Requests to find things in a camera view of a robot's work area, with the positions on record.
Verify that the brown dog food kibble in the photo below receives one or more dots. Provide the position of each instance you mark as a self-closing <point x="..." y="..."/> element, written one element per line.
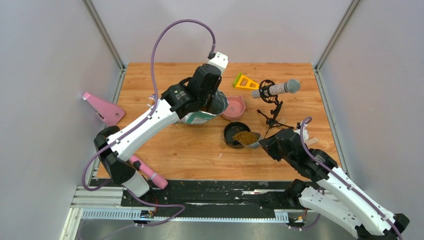
<point x="245" y="137"/>

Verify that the small colourful figurine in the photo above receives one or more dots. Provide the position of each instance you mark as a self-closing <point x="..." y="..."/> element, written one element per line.
<point x="151" y="100"/>

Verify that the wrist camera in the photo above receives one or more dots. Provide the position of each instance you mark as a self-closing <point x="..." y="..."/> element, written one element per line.
<point x="302" y="130"/>
<point x="220" y="61"/>

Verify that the pink pet bowl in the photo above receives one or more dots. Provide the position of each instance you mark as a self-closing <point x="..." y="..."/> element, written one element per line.
<point x="235" y="109"/>

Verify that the black pet bowl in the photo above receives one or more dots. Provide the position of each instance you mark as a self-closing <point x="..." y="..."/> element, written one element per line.
<point x="229" y="132"/>

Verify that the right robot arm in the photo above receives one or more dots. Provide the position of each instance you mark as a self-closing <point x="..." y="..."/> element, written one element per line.
<point x="353" y="209"/>

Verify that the silver metal scoop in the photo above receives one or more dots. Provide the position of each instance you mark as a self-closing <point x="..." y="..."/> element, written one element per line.
<point x="255" y="145"/>

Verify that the glitter silver microphone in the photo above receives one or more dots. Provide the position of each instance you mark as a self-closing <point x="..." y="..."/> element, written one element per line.
<point x="276" y="88"/>

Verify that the black mounting rail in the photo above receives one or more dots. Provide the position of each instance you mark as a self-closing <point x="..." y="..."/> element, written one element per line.
<point x="219" y="199"/>

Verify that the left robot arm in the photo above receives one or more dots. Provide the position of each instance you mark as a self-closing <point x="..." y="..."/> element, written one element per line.
<point x="116" y="146"/>

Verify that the yellow green triangular toy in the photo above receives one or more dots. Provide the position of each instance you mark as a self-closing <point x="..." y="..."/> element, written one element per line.
<point x="244" y="82"/>

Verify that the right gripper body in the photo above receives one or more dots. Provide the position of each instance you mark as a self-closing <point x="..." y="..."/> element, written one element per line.
<point x="272" y="149"/>

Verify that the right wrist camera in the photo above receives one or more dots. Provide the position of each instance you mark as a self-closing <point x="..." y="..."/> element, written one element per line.
<point x="302" y="130"/>

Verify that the small beige tape piece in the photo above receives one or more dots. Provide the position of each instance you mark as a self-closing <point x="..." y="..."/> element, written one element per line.
<point x="312" y="141"/>

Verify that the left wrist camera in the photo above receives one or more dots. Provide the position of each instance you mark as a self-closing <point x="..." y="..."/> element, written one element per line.
<point x="220" y="61"/>

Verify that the green dog food bag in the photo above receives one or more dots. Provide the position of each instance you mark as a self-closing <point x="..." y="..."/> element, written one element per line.
<point x="217" y="106"/>

